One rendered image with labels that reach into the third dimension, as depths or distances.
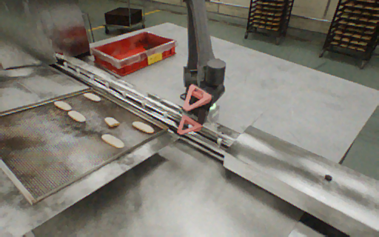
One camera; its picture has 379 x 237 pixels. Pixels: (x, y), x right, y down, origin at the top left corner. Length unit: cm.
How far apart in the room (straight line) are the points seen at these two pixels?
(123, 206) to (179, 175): 21
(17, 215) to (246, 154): 65
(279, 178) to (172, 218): 34
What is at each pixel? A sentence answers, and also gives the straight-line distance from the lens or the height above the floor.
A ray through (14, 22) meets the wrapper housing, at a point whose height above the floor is 114.
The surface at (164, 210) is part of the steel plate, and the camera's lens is 80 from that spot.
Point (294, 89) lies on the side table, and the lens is 145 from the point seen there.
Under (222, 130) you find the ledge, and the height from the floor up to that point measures 86.
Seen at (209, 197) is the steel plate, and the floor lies 82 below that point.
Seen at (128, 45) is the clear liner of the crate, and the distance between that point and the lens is 185.
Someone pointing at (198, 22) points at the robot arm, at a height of 125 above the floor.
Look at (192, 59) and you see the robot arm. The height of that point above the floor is 105.
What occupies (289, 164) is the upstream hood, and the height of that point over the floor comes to 92.
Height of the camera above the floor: 150
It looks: 36 degrees down
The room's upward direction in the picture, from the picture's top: straight up
